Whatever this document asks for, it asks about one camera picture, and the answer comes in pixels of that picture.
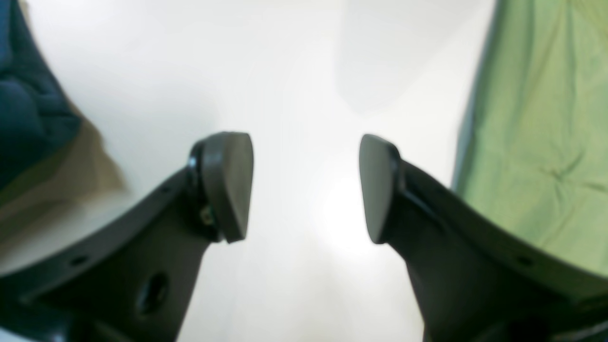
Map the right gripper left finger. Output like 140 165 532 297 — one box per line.
1 132 254 342

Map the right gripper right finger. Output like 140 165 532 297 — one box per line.
359 134 608 342

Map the dark blue t-shirt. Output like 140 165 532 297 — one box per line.
0 0 82 188

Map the grey-green fabric curtain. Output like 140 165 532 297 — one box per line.
454 0 608 276

